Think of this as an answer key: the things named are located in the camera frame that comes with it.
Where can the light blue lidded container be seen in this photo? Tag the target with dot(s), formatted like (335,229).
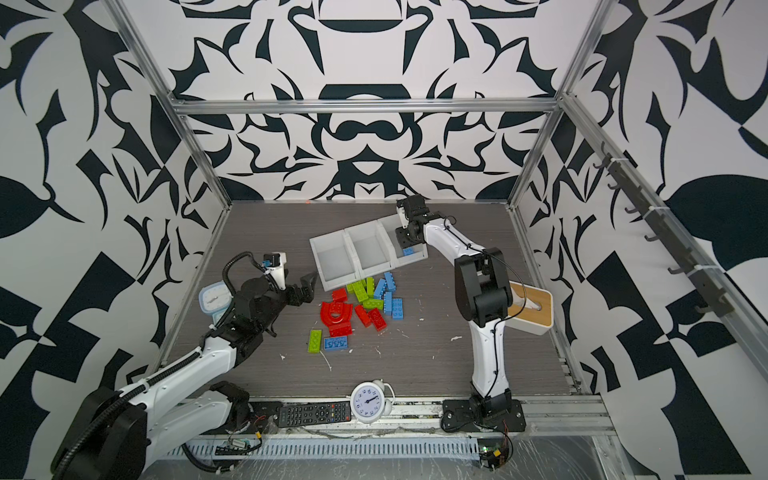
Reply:
(214,298)

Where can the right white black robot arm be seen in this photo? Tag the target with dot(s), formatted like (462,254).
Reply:
(482,290)

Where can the white cable duct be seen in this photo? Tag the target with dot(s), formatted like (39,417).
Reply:
(341,449)

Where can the lone green lego brick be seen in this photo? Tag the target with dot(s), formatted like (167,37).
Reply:
(315,341)

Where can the white bin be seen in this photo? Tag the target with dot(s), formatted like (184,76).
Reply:
(388,226)
(371,248)
(334,260)

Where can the middle white bin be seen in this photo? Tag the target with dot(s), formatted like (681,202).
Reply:
(371,248)

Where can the red lego brick pair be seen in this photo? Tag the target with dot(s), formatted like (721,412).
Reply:
(371,317)

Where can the left white bin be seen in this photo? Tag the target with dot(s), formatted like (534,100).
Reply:
(334,260)

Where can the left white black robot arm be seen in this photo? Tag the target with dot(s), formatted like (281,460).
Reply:
(118,434)

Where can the right white bin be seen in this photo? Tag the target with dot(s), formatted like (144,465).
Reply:
(388,226)

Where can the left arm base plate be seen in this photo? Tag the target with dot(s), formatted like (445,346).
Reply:
(257,417)

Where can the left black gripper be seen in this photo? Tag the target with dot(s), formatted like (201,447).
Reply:
(304,293)

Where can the aluminium frame rail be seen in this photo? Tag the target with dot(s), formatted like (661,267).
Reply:
(184,107)

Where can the green lego brick cluster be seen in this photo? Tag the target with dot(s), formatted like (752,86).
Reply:
(365,293)

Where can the black wall hook rail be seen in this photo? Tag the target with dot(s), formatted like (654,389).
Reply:
(690,260)

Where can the black remote control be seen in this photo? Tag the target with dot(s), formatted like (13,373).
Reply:
(294,415)

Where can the blue lego brick bottom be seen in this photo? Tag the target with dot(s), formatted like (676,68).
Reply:
(335,343)

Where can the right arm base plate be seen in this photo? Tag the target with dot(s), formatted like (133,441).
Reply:
(469,416)

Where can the white box wooden lid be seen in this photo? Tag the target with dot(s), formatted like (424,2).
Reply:
(532,309)

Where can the red lego brick low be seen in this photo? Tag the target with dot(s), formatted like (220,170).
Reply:
(340,330)

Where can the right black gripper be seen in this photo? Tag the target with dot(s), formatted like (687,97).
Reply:
(402,237)

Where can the white analog clock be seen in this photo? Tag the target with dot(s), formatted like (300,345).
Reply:
(372,400)

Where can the blue lego brick cluster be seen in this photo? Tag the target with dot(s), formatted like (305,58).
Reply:
(384,293)

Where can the small red lego brick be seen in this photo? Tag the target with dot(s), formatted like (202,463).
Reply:
(339,295)

